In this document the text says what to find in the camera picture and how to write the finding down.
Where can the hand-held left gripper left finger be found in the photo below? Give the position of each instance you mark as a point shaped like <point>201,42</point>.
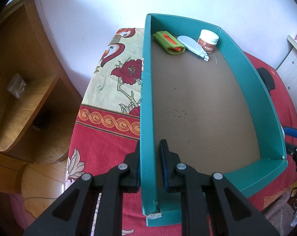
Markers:
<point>132,167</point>

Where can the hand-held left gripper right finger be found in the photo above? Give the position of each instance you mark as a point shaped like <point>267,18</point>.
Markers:
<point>164,167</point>

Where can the teal cardboard box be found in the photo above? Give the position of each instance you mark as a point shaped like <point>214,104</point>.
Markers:
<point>261,98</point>

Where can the black case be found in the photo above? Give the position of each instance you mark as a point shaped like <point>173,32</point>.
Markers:
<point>267,78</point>

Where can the grey-blue correction tape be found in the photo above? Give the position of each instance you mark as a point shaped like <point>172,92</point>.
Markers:
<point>190,44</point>

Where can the green utility knife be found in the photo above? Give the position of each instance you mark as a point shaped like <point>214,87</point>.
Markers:
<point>163,39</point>

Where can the white lidded jar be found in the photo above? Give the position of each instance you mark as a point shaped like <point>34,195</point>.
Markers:
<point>208,35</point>

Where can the red blanket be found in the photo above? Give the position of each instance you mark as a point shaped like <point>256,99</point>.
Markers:
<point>286,98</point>

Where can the pink fuzzy cloth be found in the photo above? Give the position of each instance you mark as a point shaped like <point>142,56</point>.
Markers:
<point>278,211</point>

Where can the floral bedsheet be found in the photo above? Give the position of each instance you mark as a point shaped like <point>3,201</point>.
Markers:
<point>109,83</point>

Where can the clear plastic bag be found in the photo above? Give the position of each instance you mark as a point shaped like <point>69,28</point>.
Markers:
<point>16,86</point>

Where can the wooden shelf cabinet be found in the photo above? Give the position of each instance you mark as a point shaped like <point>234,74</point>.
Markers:
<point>27,41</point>

